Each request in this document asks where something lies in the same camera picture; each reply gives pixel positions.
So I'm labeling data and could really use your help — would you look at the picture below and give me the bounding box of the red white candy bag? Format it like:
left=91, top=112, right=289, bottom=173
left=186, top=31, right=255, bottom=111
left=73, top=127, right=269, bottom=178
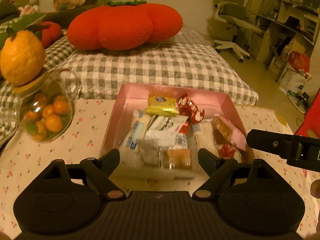
left=177, top=93, right=204, bottom=124
left=217, top=143, right=244, bottom=164

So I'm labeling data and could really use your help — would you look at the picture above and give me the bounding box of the white orange cracker packet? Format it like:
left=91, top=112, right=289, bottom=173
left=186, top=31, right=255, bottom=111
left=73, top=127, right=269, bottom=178
left=192, top=122, right=219, bottom=157

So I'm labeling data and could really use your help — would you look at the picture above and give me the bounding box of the pink wafer snack packet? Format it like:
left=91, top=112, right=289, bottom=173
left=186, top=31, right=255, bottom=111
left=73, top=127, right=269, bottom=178
left=213, top=114, right=247, bottom=151

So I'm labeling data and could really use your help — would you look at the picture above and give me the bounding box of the tan beef snack packet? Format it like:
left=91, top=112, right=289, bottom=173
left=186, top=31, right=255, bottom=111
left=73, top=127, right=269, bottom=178
left=164, top=149, right=192, bottom=170

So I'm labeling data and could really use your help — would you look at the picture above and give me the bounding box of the white packet with red label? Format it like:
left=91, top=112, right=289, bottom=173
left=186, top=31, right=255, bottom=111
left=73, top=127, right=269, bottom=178
left=174, top=121, right=190, bottom=150

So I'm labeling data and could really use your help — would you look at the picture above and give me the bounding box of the small grey silver packet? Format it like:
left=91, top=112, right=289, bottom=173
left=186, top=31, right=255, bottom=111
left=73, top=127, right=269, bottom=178
left=137, top=139, right=159, bottom=166

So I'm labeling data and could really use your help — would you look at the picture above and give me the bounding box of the white monkey snack packet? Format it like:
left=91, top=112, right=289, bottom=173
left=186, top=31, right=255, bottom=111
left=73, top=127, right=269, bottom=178
left=144, top=115, right=188, bottom=147

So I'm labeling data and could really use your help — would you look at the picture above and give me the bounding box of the yellow snack packet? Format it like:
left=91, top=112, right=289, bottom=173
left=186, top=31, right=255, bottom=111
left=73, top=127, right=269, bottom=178
left=144, top=96, right=179, bottom=116

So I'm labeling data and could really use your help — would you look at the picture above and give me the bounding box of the person's right hand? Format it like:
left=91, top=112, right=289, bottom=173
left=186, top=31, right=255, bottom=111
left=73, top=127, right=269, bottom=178
left=310, top=179, right=320, bottom=232

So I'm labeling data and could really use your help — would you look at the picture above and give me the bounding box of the white plastic bag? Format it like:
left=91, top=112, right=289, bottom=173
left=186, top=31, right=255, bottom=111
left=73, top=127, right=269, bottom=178
left=277, top=63, right=312, bottom=95

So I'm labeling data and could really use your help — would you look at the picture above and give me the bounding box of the blue white packet in box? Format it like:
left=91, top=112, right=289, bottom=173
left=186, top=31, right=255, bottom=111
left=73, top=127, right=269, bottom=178
left=119, top=109, right=151, bottom=154

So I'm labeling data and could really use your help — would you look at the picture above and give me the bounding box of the pink and silver box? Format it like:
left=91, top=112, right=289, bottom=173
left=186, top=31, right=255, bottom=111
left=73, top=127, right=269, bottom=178
left=100, top=83, right=254, bottom=180

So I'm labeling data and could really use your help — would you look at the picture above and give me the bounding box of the cherry print tablecloth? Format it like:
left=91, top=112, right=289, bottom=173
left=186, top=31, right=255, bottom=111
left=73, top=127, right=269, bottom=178
left=1, top=99, right=319, bottom=239

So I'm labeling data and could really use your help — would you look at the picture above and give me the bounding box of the glass jar with tangerines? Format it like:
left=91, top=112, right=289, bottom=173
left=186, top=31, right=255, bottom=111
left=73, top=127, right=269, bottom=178
left=11, top=68, right=80, bottom=142

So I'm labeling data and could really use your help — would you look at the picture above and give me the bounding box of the red gift bag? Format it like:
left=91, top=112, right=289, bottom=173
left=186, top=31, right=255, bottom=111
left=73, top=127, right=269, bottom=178
left=288, top=51, right=310, bottom=79

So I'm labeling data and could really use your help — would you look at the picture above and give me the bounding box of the grey checked quilt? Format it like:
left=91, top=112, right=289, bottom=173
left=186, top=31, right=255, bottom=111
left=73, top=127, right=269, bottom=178
left=1, top=29, right=259, bottom=142

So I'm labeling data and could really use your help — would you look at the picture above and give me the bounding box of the wooden desk with shelves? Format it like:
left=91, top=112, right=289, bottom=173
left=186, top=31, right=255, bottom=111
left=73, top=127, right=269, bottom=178
left=249, top=0, right=319, bottom=78

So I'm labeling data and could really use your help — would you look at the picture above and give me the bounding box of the large orange citrus fruit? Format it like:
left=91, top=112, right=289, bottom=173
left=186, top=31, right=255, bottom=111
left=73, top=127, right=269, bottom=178
left=1, top=30, right=46, bottom=86

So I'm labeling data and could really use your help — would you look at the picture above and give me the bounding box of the white office chair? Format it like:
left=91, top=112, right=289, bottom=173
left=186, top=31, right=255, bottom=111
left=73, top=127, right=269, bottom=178
left=213, top=0, right=264, bottom=63

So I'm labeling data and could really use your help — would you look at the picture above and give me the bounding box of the small red tomato cushion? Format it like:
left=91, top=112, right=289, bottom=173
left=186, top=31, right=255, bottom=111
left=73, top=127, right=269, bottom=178
left=41, top=21, right=62, bottom=48

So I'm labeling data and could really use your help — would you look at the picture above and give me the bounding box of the large red tomato cushion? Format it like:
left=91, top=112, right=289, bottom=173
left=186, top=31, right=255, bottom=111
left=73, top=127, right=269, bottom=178
left=67, top=0, right=183, bottom=50

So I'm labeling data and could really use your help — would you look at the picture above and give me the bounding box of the green white patterned pillow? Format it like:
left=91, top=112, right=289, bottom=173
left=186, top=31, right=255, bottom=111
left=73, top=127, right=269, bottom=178
left=0, top=12, right=47, bottom=49

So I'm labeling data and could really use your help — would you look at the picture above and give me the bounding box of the pink plush toy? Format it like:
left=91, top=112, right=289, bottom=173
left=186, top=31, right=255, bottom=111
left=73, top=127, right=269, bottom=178
left=53, top=0, right=86, bottom=11

